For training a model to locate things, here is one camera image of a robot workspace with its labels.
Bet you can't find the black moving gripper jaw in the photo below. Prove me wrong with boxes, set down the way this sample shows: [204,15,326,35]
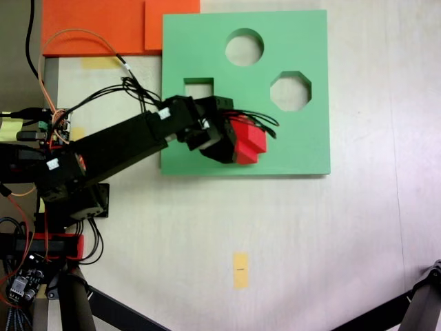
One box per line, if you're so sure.
[216,109,247,122]

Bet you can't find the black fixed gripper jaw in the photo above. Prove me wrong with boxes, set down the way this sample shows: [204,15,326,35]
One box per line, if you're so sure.
[198,137,239,166]

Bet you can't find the red cross columnar block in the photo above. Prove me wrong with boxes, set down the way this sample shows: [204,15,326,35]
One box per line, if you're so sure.
[229,114,269,166]

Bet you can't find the green shape-hole board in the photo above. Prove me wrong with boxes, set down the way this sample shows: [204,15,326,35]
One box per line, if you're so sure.
[158,9,332,179]

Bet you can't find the small orange flat block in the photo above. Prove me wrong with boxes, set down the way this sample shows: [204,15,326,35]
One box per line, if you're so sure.
[144,0,202,51]

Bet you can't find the large orange flat block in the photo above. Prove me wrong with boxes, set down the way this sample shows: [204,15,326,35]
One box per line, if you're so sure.
[41,0,163,57]

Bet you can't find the yellow tape strip with mark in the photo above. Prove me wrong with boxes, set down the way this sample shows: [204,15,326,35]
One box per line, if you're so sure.
[232,252,250,290]

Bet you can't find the yellow tape piece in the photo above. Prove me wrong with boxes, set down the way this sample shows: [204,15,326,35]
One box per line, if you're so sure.
[80,56,121,70]

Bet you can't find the red table clamp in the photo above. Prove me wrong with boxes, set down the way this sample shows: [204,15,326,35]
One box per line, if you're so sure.
[0,232,85,260]

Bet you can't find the black tripod strut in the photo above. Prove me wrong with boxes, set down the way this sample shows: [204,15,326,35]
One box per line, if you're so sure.
[329,295,415,331]
[85,285,170,331]

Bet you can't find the yellow sticky notes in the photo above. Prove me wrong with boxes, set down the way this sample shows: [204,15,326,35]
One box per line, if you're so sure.
[0,116,24,143]

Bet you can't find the black power circuit board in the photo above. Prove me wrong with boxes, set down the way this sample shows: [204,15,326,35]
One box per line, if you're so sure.
[6,264,46,305]

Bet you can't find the thick grey tripod leg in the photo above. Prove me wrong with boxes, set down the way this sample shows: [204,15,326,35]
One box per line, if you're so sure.
[398,259,441,331]

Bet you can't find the black gripper wire bundle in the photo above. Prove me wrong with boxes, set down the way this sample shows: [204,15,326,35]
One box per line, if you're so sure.
[231,109,280,140]

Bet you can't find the black arm wire bundle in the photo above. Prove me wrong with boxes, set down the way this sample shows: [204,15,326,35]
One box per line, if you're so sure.
[67,76,163,119]

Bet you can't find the small circuit board with wires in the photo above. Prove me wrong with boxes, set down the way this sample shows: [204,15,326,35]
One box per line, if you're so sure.
[40,108,74,145]

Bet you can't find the thin orange cable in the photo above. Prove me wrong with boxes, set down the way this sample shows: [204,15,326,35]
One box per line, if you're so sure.
[37,28,132,117]

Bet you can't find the black plug cable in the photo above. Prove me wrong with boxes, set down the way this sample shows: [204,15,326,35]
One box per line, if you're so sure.
[0,108,46,120]

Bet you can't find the thick black cable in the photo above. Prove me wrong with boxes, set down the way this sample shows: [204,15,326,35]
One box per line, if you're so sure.
[25,0,41,79]

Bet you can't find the red wire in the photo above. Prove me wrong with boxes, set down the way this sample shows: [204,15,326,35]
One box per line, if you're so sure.
[0,192,37,287]

